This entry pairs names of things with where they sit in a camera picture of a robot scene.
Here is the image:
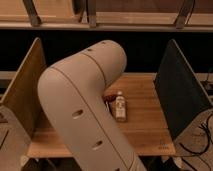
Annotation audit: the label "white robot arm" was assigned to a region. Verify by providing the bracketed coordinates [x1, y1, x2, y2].
[38, 40, 146, 171]

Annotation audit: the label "dark red small object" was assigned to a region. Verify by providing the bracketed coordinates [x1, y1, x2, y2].
[103, 94, 117, 102]

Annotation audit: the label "black rectangular case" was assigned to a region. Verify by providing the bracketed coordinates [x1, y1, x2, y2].
[105, 102, 110, 112]

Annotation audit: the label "small white bottle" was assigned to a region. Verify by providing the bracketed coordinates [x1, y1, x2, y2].
[115, 91, 127, 122]

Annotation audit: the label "wooden shelf rack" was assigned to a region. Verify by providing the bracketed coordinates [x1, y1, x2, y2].
[0, 0, 213, 32]

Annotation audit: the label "right dark divider panel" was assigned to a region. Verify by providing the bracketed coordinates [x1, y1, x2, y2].
[154, 39, 213, 140]

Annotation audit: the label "left wooden divider panel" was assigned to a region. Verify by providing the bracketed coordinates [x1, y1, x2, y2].
[0, 38, 46, 142]

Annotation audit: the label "black cables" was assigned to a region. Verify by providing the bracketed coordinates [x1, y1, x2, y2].
[179, 113, 213, 171]

